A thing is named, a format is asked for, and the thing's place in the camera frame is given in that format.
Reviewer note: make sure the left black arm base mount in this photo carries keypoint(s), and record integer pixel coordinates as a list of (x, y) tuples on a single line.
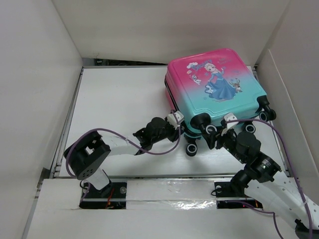
[(114, 199)]

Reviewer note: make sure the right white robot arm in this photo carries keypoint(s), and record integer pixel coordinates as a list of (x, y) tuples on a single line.
[(263, 180)]

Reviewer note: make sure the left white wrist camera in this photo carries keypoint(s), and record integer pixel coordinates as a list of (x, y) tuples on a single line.
[(175, 119)]

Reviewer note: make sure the aluminium front rail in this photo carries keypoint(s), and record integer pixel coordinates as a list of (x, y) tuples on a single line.
[(172, 176)]

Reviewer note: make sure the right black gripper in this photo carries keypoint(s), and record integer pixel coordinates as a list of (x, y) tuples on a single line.
[(218, 136)]

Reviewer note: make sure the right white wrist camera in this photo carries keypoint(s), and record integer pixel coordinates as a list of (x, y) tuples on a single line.
[(228, 122)]

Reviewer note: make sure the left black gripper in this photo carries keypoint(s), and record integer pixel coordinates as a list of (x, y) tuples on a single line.
[(174, 133)]

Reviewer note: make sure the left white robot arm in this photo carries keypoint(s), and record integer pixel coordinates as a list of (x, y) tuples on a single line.
[(85, 156)]

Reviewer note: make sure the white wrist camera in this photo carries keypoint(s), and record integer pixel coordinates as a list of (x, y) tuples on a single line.
[(175, 119), (228, 122)]

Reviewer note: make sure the pink and teal kids suitcase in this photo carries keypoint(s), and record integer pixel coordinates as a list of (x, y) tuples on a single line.
[(208, 88)]

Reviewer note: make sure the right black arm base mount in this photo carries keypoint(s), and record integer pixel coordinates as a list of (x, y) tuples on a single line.
[(229, 195)]

